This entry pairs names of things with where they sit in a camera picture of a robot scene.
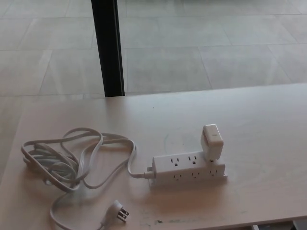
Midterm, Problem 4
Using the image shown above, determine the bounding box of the white charger adapter plug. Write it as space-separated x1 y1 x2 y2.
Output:
200 124 225 162

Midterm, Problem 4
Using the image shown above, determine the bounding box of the white power strip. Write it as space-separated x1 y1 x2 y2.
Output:
144 150 229 189

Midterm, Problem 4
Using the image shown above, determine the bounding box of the black vertical post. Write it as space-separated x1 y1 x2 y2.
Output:
91 0 125 98

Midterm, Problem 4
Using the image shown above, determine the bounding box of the white flat power cord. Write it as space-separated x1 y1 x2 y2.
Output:
21 127 147 230

